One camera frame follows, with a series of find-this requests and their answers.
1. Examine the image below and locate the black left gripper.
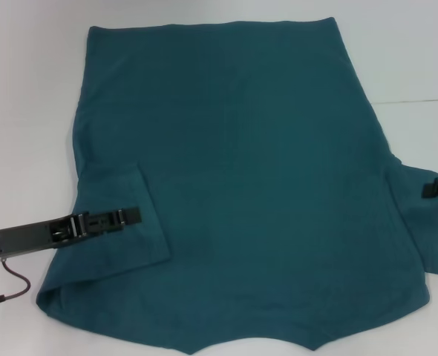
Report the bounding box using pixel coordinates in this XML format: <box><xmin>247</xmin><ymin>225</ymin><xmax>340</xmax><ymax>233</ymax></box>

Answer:
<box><xmin>0</xmin><ymin>207</ymin><xmax>143</xmax><ymax>260</ymax></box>

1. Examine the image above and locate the blue teal shirt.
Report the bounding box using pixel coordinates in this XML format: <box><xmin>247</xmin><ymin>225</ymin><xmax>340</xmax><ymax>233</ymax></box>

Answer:
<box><xmin>36</xmin><ymin>16</ymin><xmax>438</xmax><ymax>353</ymax></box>

